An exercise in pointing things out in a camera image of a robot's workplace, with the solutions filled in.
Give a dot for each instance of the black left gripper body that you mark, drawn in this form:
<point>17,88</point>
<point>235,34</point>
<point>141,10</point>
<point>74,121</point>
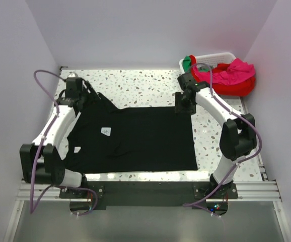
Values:
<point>88,99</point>

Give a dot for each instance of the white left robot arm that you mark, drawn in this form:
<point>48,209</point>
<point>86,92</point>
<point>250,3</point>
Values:
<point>41,157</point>

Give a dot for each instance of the aluminium frame rail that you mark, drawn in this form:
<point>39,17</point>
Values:
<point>266,191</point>

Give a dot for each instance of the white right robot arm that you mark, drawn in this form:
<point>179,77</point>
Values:
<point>238,138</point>

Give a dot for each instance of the green t shirt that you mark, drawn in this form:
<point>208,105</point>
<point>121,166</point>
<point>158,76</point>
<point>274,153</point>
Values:
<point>186,63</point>

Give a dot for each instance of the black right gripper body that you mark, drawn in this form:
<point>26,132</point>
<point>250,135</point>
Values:
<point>183,106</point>

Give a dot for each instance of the red t shirt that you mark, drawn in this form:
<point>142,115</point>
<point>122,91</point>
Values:
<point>237,90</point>

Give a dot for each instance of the pink t shirt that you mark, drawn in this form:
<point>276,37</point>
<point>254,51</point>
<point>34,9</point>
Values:
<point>236,73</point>

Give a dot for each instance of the black t shirt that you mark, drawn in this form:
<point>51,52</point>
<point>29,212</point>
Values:
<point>142,139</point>

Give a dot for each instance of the white plastic laundry basket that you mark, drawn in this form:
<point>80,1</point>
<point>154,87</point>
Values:
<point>215,58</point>

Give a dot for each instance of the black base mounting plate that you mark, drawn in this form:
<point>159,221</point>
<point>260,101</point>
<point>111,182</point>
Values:
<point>136,193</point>

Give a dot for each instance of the white shirt neck label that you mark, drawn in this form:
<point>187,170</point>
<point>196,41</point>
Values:
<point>106,131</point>

